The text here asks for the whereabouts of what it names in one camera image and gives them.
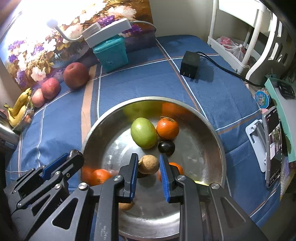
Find black power cable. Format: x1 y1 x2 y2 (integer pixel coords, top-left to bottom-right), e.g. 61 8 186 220
196 51 266 88

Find brown kiwi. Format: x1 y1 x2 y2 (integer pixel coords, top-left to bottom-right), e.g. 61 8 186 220
138 155 160 175
119 200 134 211

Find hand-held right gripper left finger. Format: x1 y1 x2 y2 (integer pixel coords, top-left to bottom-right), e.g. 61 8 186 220
23 153 139 241

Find white phone stand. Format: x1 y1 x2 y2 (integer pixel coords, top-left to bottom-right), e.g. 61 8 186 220
245 119 269 172

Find teal and white carton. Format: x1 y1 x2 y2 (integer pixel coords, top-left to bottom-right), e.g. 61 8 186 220
264 77 296 162

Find colourful round tin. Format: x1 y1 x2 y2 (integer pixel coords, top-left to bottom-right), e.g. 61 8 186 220
254 88 271 109

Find clear plastic bag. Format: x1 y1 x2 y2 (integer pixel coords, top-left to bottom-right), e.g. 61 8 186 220
216 36 249 63

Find yellow banana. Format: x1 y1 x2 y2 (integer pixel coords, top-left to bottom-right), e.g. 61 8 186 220
3 104 27 127
10 88 33 116

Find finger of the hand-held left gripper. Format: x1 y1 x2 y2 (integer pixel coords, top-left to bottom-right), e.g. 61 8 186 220
14 152 85 218
16 153 71 195

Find oval green jujube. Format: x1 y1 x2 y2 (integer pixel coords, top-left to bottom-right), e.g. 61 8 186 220
131 117 158 149

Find dark red apple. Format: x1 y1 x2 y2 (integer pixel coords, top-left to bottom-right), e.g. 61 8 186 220
63 62 90 89

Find floral painting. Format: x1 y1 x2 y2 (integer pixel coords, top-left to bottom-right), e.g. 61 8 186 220
0 0 154 91

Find purple patterned packet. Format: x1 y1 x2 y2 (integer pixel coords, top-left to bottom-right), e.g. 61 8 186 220
280 160 296 200

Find white plastic shelf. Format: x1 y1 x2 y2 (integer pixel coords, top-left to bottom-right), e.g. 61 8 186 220
207 0 266 75

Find pink apple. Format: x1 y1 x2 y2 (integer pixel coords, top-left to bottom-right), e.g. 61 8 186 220
31 88 46 108

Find white gooseneck desk lamp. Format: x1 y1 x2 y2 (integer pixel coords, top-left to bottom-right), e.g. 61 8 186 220
46 18 131 48

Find orange tangerine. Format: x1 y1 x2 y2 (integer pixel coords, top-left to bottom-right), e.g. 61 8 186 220
156 117 179 140
158 162 184 182
92 169 112 186

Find smartphone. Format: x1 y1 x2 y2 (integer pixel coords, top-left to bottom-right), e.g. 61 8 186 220
264 106 284 189

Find clear plastic tray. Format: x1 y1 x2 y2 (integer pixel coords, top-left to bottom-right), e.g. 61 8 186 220
13 102 35 131

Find clear glass container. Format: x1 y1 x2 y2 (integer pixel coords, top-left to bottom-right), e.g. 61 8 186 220
124 20 157 53

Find round stainless steel plate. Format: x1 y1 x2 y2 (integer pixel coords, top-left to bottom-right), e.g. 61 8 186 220
80 96 226 241

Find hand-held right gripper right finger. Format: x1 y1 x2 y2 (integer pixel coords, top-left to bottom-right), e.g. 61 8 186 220
159 153 270 241

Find teal plastic box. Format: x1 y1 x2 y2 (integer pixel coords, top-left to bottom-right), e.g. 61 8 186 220
92 35 129 73

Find stainless steel kettle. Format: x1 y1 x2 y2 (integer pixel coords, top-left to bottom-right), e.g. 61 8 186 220
0 111 20 149

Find black power adapter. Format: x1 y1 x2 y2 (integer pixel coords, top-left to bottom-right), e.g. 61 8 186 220
180 50 201 80

